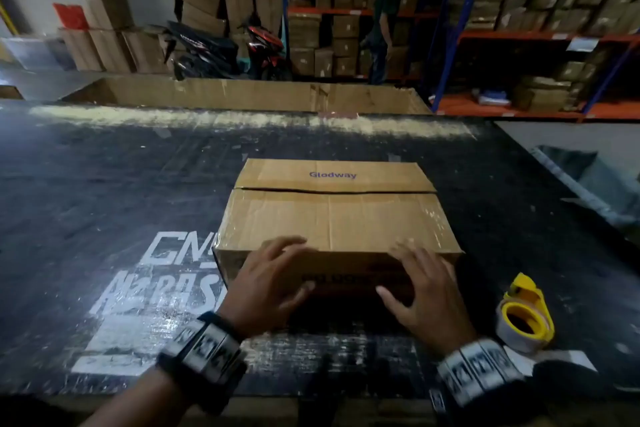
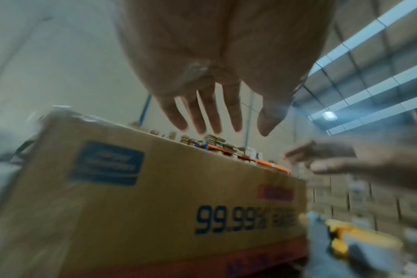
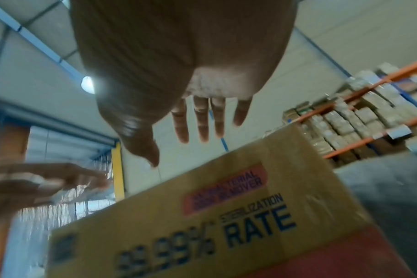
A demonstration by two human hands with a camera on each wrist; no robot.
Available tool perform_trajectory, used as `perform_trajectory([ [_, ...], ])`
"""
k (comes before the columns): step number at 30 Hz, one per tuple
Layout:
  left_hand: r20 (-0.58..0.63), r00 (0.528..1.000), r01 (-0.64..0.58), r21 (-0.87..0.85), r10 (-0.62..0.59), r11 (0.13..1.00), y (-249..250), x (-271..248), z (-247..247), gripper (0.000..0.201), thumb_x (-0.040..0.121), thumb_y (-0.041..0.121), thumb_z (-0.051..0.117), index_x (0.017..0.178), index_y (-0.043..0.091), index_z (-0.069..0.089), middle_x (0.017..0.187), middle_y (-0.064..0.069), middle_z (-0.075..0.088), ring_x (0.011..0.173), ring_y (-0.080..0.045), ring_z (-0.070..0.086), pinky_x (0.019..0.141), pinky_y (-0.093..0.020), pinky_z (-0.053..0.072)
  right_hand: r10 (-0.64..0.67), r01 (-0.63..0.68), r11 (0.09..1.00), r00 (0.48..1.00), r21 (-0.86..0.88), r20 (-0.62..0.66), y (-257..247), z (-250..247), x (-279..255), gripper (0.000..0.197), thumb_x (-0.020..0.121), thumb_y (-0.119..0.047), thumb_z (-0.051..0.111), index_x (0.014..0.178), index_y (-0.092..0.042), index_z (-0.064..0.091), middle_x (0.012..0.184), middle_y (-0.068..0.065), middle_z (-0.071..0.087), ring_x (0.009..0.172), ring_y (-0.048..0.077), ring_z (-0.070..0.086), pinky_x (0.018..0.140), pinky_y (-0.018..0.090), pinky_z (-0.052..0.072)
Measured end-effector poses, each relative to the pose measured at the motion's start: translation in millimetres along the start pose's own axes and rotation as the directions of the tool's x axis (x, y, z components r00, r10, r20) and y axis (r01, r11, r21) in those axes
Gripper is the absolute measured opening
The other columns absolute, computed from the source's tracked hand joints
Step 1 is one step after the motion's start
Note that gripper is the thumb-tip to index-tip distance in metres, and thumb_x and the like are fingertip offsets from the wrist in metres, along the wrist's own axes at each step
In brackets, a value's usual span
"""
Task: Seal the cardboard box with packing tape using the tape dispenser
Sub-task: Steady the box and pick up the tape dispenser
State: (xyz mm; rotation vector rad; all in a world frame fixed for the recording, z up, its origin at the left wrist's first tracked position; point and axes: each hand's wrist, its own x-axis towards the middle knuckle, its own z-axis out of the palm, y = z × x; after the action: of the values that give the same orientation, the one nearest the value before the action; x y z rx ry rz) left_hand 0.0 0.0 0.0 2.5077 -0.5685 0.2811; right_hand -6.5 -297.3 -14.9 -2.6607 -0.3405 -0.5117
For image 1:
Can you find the person's left hand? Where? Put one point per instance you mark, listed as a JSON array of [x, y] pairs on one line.
[[257, 286]]

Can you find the person's right hand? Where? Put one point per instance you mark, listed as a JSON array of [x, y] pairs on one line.
[[435, 301]]

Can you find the person's right little finger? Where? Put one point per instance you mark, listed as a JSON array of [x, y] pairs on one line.
[[451, 272]]

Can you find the person's right thumb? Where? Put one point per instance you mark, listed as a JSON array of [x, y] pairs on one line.
[[392, 302]]

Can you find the person's left thumb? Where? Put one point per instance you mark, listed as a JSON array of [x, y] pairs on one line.
[[298, 296]]

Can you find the person's right middle finger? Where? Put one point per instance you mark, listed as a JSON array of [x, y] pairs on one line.
[[422, 259]]

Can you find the brown cardboard box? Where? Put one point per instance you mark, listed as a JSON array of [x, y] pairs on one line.
[[340, 216]]

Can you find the person's right forearm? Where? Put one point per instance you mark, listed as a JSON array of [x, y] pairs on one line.
[[505, 406]]

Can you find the person's left forearm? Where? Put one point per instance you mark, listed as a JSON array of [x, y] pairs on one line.
[[140, 404]]

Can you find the yellow tape dispenser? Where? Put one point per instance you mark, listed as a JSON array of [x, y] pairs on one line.
[[527, 314]]

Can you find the black wristband with marker tags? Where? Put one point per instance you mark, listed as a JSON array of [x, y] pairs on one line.
[[477, 371], [205, 354]]

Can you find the white paper sheet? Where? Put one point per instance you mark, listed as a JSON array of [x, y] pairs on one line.
[[560, 360]]

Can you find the grey plastic bag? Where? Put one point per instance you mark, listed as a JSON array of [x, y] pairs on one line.
[[590, 181]]

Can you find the blue and white packet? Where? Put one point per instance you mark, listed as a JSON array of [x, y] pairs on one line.
[[492, 99]]

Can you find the large open cardboard box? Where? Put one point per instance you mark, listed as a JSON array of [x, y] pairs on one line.
[[260, 95]]

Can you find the blue and orange shelving rack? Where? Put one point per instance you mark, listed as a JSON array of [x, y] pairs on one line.
[[525, 35]]

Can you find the red and black scooter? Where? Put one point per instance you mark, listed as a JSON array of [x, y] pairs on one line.
[[265, 49]]

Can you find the white shelf label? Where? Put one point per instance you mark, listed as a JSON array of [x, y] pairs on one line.
[[582, 44]]

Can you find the red sign board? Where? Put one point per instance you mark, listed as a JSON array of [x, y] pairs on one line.
[[71, 17]]

